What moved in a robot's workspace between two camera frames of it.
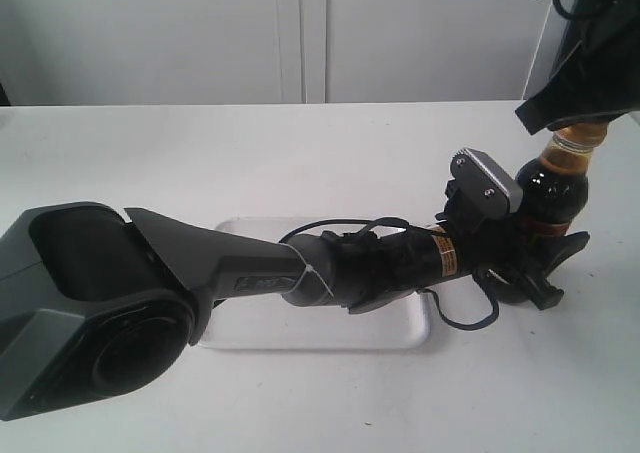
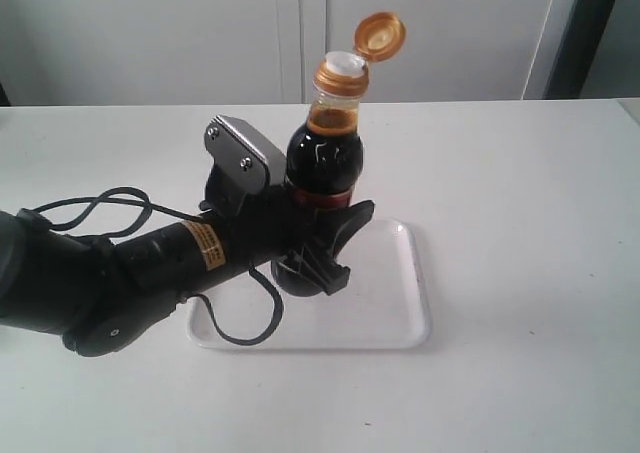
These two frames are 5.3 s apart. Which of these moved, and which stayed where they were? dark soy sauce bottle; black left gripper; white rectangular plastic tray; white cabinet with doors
Moved: dark soy sauce bottle; black left gripper
Stayed: white cabinet with doors; white rectangular plastic tray
